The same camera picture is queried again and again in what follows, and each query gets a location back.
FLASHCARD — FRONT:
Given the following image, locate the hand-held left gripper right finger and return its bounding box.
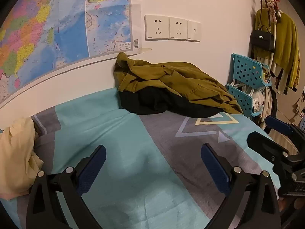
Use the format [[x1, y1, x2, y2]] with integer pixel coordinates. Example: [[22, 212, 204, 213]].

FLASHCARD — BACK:
[[201, 143, 280, 229]]

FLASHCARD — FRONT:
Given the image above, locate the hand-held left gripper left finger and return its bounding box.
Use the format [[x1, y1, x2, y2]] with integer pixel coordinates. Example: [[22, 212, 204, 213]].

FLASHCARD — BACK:
[[26, 144, 107, 229]]

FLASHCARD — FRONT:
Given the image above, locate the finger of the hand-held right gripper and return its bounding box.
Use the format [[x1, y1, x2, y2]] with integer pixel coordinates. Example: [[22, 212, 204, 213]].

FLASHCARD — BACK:
[[247, 132, 290, 165], [265, 116, 298, 139]]

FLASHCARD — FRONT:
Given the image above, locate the cream cloth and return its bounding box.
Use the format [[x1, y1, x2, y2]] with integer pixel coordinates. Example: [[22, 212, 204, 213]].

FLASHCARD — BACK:
[[0, 117, 44, 201]]

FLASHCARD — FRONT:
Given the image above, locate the olive green garment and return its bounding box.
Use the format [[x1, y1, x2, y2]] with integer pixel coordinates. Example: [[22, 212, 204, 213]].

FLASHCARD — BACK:
[[114, 52, 244, 115]]

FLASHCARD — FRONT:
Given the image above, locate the person's right hand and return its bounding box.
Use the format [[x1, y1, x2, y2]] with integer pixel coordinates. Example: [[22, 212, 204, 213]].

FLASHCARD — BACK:
[[278, 196, 305, 216]]

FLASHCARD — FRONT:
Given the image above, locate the beige hanging garment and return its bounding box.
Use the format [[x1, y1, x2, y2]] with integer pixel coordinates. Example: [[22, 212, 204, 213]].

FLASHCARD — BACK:
[[292, 94, 305, 120]]

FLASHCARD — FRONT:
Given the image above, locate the white cloth in basket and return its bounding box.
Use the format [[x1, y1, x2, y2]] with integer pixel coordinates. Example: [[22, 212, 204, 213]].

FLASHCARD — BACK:
[[251, 92, 264, 113]]

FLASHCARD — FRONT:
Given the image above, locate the teal plastic storage basket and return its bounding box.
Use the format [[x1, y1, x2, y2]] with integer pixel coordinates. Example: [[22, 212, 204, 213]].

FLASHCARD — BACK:
[[226, 83, 265, 120], [230, 53, 272, 87]]

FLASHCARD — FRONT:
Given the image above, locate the striped pleated garment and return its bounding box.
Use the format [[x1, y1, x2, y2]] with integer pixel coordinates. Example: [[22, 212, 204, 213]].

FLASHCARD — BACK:
[[256, 55, 298, 93]]

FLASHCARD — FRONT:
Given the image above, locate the teal and grey bed sheet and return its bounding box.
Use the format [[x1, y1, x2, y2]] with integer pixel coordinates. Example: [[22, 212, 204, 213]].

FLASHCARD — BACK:
[[0, 87, 286, 229]]

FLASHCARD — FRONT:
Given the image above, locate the yellow-green sweater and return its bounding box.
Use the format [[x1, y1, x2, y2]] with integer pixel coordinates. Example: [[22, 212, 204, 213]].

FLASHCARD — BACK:
[[253, 8, 301, 89]]

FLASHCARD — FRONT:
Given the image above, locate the black handbag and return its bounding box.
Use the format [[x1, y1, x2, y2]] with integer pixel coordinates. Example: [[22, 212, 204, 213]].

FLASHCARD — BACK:
[[250, 25, 275, 52]]

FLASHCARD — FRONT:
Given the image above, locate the black garment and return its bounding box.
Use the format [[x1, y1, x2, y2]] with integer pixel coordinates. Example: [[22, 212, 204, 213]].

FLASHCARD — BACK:
[[119, 86, 239, 119]]

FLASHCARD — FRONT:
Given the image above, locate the white coat rack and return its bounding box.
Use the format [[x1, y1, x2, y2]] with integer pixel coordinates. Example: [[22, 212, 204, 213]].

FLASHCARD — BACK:
[[258, 0, 284, 77]]

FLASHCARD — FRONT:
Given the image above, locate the small plush toy pendant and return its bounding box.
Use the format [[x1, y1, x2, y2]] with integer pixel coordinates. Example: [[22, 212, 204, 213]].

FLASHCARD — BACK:
[[267, 0, 283, 23]]

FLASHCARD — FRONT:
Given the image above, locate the white wall socket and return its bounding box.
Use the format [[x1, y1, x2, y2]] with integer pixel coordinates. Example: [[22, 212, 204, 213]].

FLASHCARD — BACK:
[[144, 15, 170, 41], [169, 17, 189, 41]]

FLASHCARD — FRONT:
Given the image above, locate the colourful wall map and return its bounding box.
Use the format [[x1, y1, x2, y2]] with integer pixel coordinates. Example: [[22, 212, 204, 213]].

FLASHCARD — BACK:
[[0, 0, 153, 105]]

